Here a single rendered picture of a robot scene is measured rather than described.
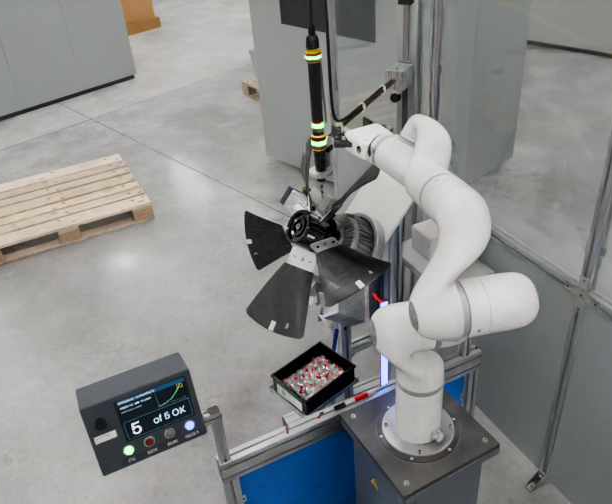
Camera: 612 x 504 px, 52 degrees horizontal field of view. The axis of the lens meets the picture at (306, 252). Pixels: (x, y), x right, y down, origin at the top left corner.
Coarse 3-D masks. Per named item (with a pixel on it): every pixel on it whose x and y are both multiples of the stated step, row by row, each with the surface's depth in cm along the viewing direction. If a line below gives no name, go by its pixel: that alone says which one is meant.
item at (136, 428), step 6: (132, 420) 146; (138, 420) 147; (144, 420) 147; (126, 426) 146; (132, 426) 146; (138, 426) 147; (144, 426) 148; (126, 432) 146; (132, 432) 147; (138, 432) 147; (144, 432) 148; (132, 438) 147
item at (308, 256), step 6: (294, 246) 209; (294, 252) 209; (300, 252) 209; (306, 252) 209; (312, 252) 209; (288, 258) 209; (294, 258) 209; (306, 258) 208; (312, 258) 208; (294, 264) 209; (300, 264) 208; (306, 264) 208; (312, 264) 208; (312, 270) 208
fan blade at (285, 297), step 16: (288, 272) 208; (304, 272) 208; (272, 288) 209; (288, 288) 207; (304, 288) 207; (256, 304) 210; (272, 304) 208; (288, 304) 207; (304, 304) 206; (256, 320) 210; (288, 320) 206; (304, 320) 205; (288, 336) 205
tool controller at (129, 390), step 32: (96, 384) 150; (128, 384) 147; (160, 384) 147; (192, 384) 150; (96, 416) 142; (128, 416) 145; (160, 416) 149; (192, 416) 152; (96, 448) 144; (160, 448) 151
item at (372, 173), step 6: (372, 168) 192; (378, 168) 187; (366, 174) 192; (372, 174) 187; (378, 174) 184; (360, 180) 193; (366, 180) 188; (372, 180) 185; (354, 186) 193; (360, 186) 188; (348, 192) 194; (342, 198) 195; (336, 204) 196
